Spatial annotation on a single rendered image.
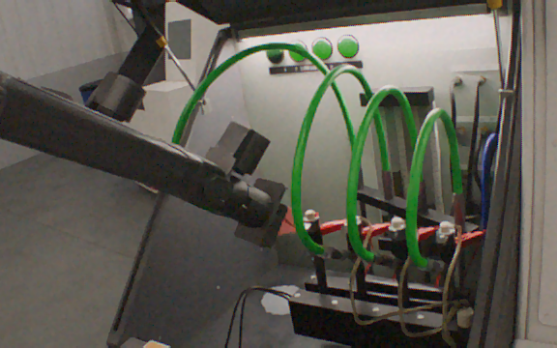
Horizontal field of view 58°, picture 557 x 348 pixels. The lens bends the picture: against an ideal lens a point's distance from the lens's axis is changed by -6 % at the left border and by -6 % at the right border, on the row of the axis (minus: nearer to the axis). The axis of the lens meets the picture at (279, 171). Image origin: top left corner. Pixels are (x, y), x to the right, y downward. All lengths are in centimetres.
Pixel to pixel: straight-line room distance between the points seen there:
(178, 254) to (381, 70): 56
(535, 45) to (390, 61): 37
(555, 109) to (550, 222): 16
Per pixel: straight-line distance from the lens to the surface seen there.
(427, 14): 101
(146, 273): 108
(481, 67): 103
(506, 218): 79
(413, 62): 107
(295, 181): 73
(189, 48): 378
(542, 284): 83
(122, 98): 86
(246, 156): 76
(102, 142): 56
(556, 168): 79
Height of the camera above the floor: 153
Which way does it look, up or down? 20 degrees down
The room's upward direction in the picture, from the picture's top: 11 degrees counter-clockwise
